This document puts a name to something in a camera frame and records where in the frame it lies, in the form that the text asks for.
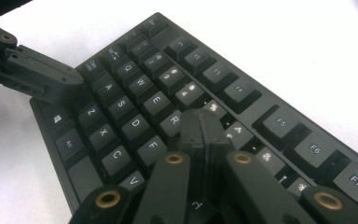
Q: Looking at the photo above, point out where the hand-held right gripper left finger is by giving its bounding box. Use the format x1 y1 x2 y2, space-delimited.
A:
176 107 208 199

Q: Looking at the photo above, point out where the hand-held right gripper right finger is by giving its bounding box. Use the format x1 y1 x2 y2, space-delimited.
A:
201 109 234 201

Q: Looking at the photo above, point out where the black computer keyboard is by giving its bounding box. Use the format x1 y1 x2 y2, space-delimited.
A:
29 11 358 224

